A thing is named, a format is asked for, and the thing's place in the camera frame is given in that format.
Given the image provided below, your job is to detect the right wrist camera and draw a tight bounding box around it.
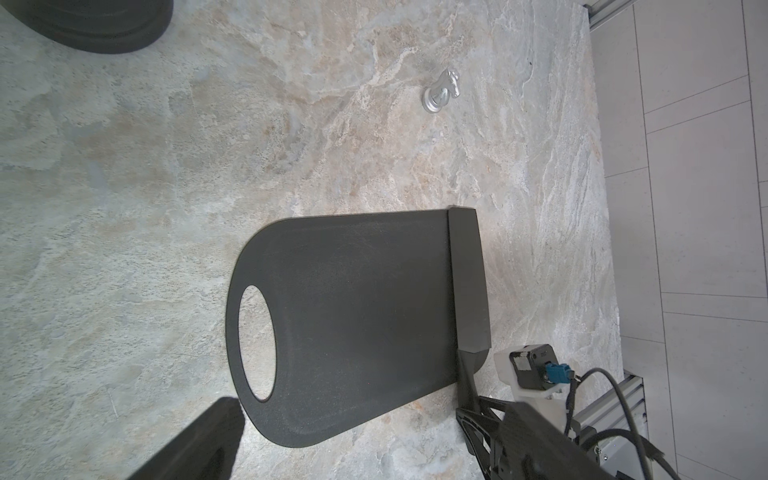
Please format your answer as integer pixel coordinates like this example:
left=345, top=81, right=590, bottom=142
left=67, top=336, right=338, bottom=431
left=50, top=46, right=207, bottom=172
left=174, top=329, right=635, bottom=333
left=493, top=344, right=577, bottom=401

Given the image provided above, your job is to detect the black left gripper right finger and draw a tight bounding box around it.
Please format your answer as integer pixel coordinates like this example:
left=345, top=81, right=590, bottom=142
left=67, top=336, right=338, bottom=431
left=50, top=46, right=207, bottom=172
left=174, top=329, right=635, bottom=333
left=495, top=402, right=612, bottom=479

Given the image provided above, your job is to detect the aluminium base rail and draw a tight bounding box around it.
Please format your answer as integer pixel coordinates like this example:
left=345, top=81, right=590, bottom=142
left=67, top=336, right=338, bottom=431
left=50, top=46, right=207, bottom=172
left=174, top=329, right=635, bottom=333
left=570, top=372, right=648, bottom=479

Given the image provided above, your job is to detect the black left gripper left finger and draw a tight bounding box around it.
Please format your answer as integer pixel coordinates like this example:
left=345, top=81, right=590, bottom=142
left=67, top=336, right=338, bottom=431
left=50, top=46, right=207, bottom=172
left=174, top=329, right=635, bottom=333
left=130, top=397, right=245, bottom=479

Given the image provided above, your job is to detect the black cutting board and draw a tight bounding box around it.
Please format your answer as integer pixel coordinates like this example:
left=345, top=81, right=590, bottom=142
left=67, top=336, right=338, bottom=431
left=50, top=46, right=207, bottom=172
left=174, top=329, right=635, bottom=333
left=225, top=207, right=491, bottom=448

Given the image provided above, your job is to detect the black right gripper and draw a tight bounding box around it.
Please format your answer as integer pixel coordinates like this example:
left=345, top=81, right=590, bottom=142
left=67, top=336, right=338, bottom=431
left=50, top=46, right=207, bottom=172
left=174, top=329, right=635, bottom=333
left=456, top=395, right=509, bottom=479

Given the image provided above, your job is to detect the small silver metal clip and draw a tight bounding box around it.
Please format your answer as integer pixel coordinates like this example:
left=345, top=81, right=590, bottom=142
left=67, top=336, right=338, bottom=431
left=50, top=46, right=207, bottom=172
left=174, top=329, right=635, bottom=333
left=421, top=68, right=460, bottom=114

